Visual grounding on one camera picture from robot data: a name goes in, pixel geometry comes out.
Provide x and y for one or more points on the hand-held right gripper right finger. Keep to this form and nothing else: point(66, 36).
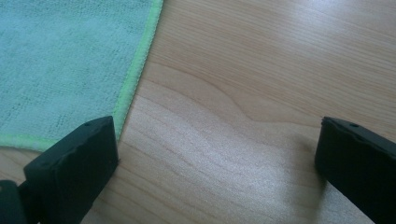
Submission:
point(358, 168)

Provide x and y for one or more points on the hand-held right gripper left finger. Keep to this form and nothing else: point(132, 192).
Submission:
point(74, 174)

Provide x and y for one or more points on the mint green microfibre cloth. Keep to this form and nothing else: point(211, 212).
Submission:
point(62, 68)

